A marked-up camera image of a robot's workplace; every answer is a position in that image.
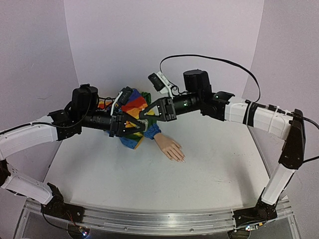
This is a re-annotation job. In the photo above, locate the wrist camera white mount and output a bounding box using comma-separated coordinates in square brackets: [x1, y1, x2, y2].
[148, 71, 174, 98]
[111, 86, 134, 115]

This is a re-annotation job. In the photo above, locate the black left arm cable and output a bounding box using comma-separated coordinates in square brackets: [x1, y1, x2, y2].
[0, 120, 83, 136]

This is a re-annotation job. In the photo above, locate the mannequin hand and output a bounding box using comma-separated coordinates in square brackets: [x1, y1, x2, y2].
[154, 133, 185, 162]

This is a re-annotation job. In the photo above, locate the rainbow striped cloth sleeve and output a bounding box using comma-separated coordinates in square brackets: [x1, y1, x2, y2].
[97, 87, 161, 150]

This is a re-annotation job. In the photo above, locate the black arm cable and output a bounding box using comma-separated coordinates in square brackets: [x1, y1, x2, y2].
[159, 55, 319, 164]
[0, 120, 83, 136]

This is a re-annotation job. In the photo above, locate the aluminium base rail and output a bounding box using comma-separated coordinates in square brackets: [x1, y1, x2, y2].
[14, 199, 301, 239]

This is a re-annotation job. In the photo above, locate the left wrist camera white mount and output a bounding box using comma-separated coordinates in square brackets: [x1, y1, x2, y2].
[111, 86, 134, 115]

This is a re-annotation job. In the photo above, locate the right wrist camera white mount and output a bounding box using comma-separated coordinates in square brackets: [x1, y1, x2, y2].
[148, 71, 174, 98]

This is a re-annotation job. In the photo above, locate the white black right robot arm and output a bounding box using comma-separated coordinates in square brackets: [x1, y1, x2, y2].
[139, 69, 306, 226]

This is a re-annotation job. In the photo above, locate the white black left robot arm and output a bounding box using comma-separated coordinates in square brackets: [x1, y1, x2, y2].
[0, 84, 147, 218]

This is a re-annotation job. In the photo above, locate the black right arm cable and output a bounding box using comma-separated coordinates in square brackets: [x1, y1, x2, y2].
[159, 55, 319, 164]

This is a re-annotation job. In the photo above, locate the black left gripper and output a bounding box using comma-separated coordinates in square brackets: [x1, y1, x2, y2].
[81, 110, 147, 137]

